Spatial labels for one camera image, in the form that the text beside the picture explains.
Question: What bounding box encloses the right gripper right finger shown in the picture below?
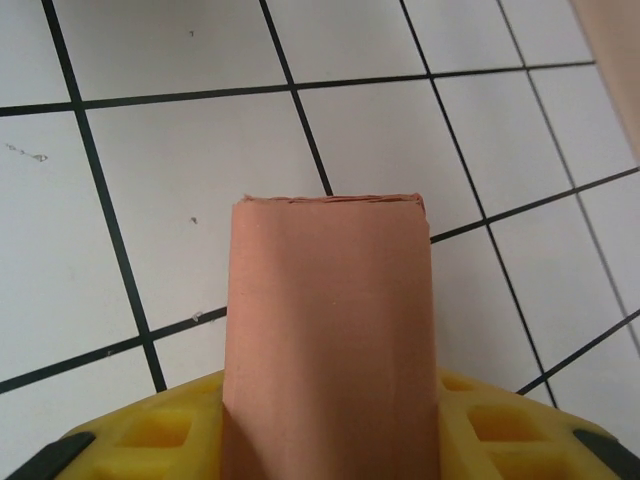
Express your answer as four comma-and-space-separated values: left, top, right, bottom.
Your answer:
437, 367, 640, 480

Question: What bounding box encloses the peach paper box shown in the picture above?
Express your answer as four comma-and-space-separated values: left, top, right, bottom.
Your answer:
220, 191, 442, 480

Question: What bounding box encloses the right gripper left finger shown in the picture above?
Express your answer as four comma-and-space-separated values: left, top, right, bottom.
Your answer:
14, 371, 227, 480

